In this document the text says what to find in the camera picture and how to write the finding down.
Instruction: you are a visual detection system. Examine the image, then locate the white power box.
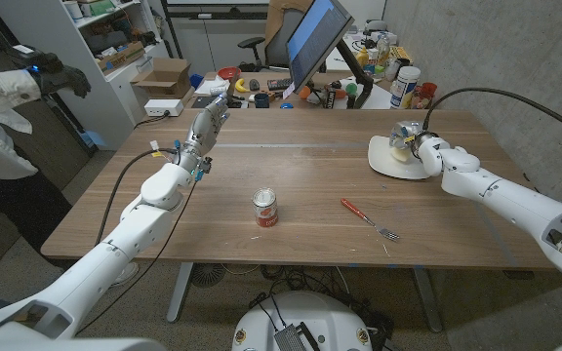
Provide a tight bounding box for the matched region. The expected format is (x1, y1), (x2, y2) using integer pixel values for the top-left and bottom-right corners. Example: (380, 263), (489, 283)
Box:
(143, 98), (185, 118)

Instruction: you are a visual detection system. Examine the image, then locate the white robot torso base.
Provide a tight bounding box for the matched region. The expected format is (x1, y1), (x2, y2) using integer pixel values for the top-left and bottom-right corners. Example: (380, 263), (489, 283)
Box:
(231, 291), (374, 351)

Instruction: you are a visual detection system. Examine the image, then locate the person's black gloved hand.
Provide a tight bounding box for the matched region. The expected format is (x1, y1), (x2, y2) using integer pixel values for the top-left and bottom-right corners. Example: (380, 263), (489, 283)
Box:
(26, 52), (92, 98)

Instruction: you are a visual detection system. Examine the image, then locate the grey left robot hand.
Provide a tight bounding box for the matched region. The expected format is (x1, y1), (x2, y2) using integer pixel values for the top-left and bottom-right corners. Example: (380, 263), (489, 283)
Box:
(181, 93), (231, 170)

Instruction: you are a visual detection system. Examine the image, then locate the open cardboard box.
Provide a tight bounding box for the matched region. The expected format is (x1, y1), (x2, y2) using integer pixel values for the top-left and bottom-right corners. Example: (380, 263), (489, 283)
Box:
(131, 57), (195, 101)

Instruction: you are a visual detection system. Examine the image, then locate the white shelf unit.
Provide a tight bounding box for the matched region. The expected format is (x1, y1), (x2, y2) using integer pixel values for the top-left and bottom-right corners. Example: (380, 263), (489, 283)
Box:
(0, 0), (173, 151)

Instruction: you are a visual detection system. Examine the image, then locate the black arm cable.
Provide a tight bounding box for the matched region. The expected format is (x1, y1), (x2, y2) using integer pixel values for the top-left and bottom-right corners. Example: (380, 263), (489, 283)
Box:
(94, 148), (180, 248)
(421, 87), (562, 143)

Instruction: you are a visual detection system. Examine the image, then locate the wooden back desk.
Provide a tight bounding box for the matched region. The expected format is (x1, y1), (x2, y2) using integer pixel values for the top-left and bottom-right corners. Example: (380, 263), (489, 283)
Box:
(185, 71), (394, 110)

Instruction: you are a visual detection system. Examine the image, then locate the yellow sponge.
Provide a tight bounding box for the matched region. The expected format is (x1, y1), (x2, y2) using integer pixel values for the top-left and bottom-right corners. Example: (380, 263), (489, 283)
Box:
(391, 145), (415, 163)

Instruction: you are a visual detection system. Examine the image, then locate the white wipes canister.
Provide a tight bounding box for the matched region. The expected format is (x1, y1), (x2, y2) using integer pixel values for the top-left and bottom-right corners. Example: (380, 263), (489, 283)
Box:
(389, 65), (422, 110)

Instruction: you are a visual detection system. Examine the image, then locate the black computer monitor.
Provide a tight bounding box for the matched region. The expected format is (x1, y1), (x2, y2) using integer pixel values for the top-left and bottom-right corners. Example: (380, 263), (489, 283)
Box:
(286, 0), (355, 94)

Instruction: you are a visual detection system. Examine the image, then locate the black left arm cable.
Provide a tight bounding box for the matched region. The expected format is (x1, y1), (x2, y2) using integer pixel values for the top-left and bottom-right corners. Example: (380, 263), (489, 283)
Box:
(94, 148), (180, 248)

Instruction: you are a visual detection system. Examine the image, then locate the red and silver soda can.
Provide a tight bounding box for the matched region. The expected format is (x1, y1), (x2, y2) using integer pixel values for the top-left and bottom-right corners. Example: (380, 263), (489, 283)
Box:
(252, 187), (279, 228)

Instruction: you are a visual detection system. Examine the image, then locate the grey table leg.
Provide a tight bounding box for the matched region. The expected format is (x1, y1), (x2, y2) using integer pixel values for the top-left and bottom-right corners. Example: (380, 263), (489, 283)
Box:
(166, 262), (194, 324)
(412, 266), (444, 333)

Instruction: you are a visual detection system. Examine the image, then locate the red bowl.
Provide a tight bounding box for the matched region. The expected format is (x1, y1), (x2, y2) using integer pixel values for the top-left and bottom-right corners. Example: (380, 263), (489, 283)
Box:
(217, 66), (242, 82)

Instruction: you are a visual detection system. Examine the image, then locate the black laptop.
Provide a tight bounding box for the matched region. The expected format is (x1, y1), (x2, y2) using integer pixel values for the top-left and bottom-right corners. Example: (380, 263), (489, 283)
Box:
(191, 95), (228, 109)

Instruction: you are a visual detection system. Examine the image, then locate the black keyboard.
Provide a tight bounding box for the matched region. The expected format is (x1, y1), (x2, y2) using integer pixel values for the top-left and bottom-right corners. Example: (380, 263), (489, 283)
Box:
(266, 77), (293, 92)

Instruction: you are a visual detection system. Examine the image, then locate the white plate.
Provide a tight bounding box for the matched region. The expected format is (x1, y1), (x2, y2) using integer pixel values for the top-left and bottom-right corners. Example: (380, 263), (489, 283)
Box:
(367, 135), (431, 180)

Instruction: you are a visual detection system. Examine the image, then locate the red-handled metal fork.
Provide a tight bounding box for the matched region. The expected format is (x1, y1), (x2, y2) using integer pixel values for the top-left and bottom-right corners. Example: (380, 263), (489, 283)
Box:
(340, 197), (402, 244)

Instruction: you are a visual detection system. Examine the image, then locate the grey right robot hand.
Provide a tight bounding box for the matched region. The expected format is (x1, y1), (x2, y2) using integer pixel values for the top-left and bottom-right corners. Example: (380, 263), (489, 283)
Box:
(388, 120), (426, 160)

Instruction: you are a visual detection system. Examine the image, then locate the flat cardboard box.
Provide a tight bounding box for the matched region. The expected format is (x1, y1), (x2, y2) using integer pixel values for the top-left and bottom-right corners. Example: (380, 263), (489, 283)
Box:
(96, 41), (146, 74)

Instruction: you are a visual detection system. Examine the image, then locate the grey office chair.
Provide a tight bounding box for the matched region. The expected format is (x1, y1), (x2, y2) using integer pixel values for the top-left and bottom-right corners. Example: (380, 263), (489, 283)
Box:
(237, 7), (306, 72)

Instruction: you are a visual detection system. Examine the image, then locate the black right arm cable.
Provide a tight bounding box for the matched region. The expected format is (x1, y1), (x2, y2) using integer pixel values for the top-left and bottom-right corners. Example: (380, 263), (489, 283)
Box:
(421, 87), (562, 143)

